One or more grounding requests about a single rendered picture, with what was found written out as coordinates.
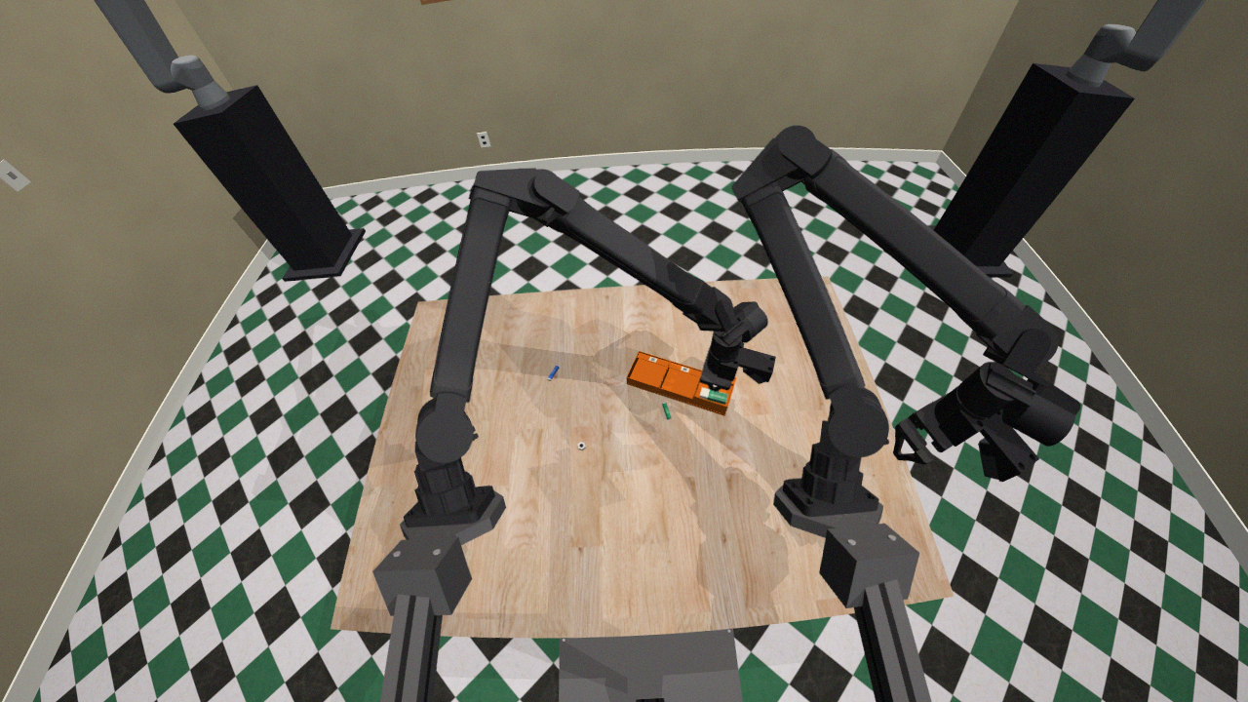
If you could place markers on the green and white eraser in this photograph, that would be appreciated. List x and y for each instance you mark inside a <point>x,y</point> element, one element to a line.
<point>713,396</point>

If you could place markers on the orange open bin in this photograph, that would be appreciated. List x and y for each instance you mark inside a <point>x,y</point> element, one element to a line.
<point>672,380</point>

